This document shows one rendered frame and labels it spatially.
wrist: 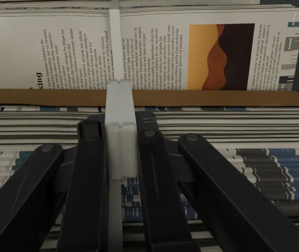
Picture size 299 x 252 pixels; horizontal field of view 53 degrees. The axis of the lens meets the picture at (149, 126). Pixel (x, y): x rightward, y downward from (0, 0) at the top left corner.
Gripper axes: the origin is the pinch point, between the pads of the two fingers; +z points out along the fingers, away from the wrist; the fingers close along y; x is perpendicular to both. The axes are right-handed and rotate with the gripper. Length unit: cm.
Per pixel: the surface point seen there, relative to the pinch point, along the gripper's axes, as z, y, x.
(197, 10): 13.5, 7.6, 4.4
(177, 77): 12.9, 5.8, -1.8
